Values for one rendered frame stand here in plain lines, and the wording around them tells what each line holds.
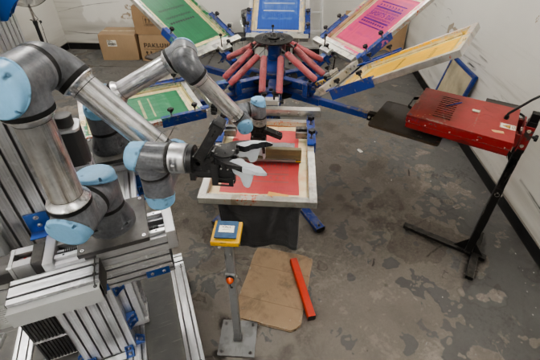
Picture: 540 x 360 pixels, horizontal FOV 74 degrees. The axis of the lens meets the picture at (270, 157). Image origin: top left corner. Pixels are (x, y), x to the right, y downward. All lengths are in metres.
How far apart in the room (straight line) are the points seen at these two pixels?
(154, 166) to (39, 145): 0.27
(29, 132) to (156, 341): 1.56
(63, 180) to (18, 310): 0.49
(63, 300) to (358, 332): 1.74
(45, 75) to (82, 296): 0.71
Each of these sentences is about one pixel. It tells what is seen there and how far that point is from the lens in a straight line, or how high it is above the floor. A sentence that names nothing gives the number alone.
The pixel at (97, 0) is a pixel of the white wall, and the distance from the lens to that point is 6.91.
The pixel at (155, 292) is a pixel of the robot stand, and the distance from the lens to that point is 2.44.
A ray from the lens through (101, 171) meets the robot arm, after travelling 1.22.
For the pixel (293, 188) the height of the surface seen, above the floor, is 0.95.
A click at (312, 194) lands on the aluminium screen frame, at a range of 1.77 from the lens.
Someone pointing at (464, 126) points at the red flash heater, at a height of 1.10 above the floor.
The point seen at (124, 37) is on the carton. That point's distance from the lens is 6.37.
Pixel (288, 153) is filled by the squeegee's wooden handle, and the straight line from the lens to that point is 1.97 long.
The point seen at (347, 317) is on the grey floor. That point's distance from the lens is 2.55.
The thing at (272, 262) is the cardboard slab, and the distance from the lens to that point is 2.71.
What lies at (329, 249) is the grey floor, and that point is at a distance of 2.84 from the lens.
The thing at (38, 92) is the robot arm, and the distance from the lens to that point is 0.93.
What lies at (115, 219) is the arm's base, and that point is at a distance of 1.28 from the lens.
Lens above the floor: 2.17
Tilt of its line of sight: 36 degrees down
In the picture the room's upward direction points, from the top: straight up
